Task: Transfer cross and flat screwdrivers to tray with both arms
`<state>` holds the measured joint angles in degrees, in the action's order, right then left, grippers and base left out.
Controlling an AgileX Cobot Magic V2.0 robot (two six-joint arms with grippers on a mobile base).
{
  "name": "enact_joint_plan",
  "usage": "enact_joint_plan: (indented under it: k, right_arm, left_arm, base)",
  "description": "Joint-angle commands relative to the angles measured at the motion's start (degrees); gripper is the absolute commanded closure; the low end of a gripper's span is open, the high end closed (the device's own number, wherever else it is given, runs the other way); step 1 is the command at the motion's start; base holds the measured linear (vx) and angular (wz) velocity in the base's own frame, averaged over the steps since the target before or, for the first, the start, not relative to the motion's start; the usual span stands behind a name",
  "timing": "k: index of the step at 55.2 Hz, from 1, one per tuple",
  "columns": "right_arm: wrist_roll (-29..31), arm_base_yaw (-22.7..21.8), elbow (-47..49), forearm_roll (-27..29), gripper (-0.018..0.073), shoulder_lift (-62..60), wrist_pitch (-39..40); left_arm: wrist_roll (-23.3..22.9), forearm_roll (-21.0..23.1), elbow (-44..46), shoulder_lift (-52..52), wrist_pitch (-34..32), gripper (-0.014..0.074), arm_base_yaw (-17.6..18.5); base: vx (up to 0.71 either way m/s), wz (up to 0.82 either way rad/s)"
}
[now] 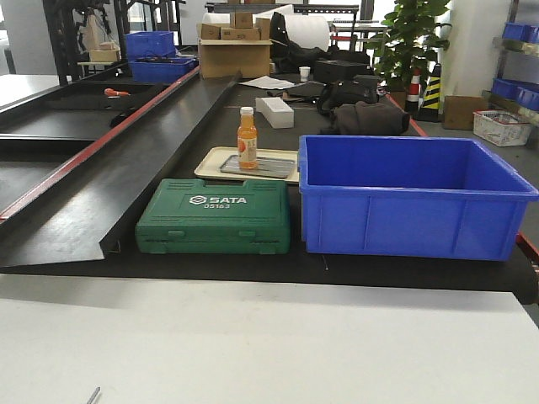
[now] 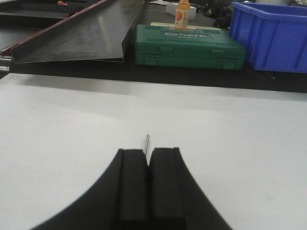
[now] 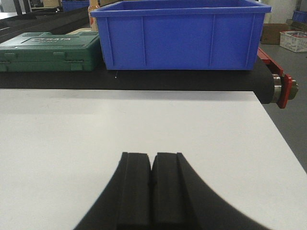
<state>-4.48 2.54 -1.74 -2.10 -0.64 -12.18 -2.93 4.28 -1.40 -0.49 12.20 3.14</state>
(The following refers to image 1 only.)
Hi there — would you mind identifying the orange juice bottle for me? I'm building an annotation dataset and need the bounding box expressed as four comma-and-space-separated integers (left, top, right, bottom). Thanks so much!
237, 107, 258, 169

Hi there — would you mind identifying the white plastic basket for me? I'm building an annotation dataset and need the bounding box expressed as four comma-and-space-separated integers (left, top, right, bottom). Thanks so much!
473, 109, 532, 146

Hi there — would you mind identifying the blue crate on conveyor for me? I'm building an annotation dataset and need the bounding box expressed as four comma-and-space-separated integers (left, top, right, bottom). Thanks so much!
124, 31, 198, 84

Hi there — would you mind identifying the green SATA tool case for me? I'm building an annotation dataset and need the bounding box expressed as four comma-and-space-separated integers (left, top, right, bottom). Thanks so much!
135, 178, 291, 254

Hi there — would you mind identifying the green potted plant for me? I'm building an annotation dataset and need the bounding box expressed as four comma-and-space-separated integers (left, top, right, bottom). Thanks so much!
365, 0, 450, 91

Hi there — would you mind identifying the small metal tray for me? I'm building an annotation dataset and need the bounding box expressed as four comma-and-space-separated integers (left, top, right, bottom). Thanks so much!
220, 155, 296, 179

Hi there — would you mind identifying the white rectangular box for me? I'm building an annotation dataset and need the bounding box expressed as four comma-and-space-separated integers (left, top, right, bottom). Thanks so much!
255, 97, 294, 129

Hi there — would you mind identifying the beige plastic tray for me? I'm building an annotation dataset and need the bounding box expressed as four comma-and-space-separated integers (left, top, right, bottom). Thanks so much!
194, 146, 299, 184

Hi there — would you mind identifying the green black screwdriver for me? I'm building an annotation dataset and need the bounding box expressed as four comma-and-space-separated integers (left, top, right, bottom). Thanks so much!
86, 386, 101, 404

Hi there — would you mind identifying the red white traffic cone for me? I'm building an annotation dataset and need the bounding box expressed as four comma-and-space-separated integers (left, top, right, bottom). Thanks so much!
405, 67, 421, 114

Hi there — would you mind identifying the dark folded cloth bag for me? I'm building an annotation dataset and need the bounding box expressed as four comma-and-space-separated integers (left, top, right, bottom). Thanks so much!
319, 101, 410, 136

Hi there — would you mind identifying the white paper cup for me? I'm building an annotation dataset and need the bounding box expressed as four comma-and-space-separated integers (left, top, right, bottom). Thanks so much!
299, 66, 311, 82

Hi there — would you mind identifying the large blue plastic bin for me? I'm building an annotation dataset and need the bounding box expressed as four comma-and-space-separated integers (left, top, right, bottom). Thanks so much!
298, 135, 538, 261

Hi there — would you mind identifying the large cardboard box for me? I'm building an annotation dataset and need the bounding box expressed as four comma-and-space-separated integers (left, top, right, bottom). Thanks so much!
198, 40, 272, 79

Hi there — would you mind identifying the yellow black traffic cone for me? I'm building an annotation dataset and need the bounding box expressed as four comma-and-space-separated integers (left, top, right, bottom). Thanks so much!
415, 63, 442, 122

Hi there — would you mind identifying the brown cardboard box on floor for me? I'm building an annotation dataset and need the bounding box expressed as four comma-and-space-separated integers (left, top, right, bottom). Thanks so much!
442, 96, 488, 130

